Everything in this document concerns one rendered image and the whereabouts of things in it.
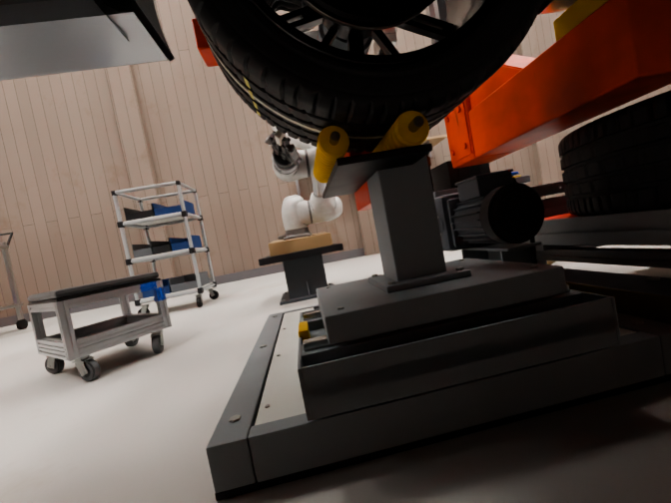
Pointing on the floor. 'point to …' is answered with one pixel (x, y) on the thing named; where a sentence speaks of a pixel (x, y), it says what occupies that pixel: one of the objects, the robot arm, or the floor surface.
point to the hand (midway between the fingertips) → (280, 136)
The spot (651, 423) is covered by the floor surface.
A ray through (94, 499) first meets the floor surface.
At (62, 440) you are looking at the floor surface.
